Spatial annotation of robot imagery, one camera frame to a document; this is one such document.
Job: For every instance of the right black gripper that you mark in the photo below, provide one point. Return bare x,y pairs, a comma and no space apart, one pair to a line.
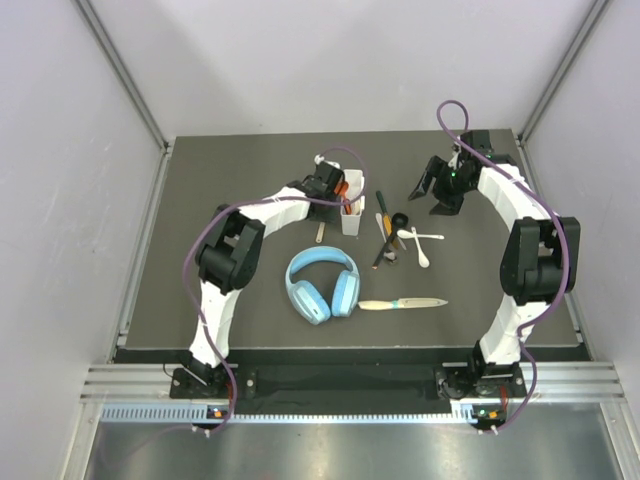
448,206

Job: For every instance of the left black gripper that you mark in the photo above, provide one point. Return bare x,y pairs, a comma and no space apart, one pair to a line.
327,216

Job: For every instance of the beige wooden spoon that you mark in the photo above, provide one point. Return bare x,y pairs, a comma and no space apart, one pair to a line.
320,233

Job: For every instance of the orange plastic spoon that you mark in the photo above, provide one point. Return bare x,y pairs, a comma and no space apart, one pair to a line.
341,189

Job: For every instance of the white compartment utensil container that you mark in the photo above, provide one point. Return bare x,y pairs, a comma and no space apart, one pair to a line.
352,191

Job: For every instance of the black ladle spoon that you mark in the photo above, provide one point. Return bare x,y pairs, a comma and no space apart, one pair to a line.
399,221

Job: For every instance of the white spoon horizontal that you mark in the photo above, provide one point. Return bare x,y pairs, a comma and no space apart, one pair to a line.
405,234

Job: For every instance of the white spoon vertical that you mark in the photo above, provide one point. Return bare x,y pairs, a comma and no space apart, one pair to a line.
422,258

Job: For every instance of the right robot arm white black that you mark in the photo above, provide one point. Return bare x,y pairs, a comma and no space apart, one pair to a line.
538,267

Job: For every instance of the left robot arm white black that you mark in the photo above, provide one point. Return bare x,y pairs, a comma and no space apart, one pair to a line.
225,257

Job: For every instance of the small silver spoon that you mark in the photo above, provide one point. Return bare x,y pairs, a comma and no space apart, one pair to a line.
391,257

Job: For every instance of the blue over-ear headphones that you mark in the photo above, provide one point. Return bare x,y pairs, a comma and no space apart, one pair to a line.
323,282

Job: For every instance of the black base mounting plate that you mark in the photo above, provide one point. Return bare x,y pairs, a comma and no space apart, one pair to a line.
325,385

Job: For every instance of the knife with beige handle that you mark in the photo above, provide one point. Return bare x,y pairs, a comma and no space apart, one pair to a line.
402,303

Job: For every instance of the aluminium frame rail front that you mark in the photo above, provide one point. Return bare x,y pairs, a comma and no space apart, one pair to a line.
141,394

